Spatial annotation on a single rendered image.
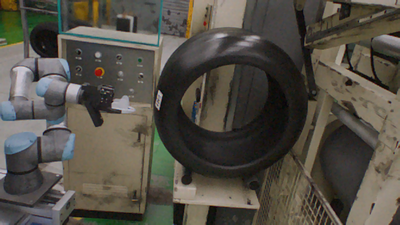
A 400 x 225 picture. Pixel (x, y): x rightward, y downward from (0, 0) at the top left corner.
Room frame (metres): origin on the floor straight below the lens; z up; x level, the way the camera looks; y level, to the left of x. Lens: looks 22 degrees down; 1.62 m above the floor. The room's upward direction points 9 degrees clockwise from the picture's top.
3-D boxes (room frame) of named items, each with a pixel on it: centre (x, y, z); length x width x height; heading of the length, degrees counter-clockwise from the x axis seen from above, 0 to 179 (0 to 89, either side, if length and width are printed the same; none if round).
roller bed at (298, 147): (1.49, -0.44, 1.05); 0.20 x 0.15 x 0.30; 7
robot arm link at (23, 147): (1.10, 0.72, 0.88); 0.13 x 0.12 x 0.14; 119
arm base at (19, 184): (1.09, 0.73, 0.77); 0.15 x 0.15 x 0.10
